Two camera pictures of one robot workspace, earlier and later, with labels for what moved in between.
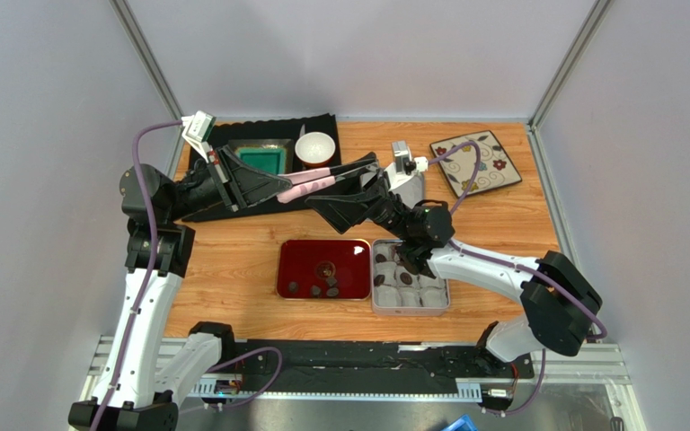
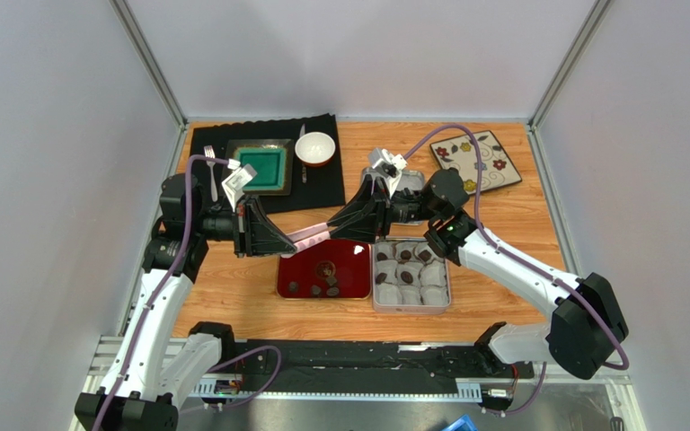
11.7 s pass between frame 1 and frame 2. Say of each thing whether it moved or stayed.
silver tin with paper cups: stayed
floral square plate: stayed
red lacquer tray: stayed
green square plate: stayed
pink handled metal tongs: moved
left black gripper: moved
